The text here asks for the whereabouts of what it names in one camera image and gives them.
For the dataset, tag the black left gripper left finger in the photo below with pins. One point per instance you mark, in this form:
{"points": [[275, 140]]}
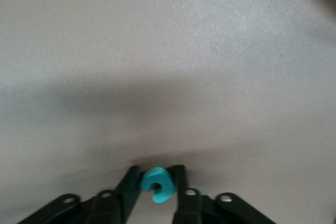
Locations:
{"points": [[126, 197]]}

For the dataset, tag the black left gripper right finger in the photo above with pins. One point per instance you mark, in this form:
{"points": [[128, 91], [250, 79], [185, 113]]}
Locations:
{"points": [[189, 208]]}

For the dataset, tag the teal foam letter c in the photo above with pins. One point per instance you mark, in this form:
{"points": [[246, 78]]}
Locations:
{"points": [[157, 175]]}

